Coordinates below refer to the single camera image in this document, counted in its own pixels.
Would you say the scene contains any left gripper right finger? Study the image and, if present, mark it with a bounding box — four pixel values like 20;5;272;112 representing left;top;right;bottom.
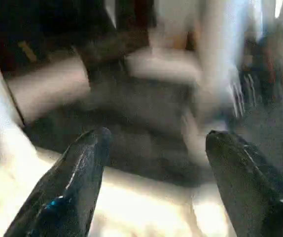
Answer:
205;130;283;237

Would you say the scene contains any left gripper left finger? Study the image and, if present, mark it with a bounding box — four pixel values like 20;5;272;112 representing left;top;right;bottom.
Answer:
3;127;113;237

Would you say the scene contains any white plastic table top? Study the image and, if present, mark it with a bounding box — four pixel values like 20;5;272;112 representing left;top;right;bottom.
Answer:
0;141;233;237

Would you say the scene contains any black work surface mat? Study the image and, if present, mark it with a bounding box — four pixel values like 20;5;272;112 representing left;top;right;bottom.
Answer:
23;79;283;188

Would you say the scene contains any white drawer unit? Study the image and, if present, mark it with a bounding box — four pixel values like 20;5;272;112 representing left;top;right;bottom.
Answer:
6;57;92;125

